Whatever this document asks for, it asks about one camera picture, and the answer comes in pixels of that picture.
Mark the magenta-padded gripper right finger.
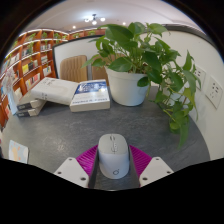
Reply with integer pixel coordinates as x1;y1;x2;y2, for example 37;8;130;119
128;144;174;188

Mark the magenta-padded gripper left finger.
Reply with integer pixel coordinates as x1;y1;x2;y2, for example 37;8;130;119
53;144;100;190

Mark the light grey computer mouse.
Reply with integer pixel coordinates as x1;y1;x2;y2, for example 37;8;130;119
97;133;130;180

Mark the pastel sun-print mouse pad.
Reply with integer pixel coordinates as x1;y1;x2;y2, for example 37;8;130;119
8;139;30;165

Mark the blue-and-white cover book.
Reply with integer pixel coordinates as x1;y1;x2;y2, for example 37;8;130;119
69;79;111;113

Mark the thick white book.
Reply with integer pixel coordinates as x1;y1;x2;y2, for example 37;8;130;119
29;77;79;106

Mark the green plant in white pot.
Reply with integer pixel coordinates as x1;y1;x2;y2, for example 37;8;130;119
81;21;203;149

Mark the orange wooden bookshelf unit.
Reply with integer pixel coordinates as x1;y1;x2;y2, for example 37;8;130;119
0;28;108;131

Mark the multi-bulb ceiling lamp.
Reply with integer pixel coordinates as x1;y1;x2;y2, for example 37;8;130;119
83;13;107;26

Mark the white wall power outlet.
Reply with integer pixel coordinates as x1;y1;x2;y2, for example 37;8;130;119
193;64;207;90
205;75;224;110

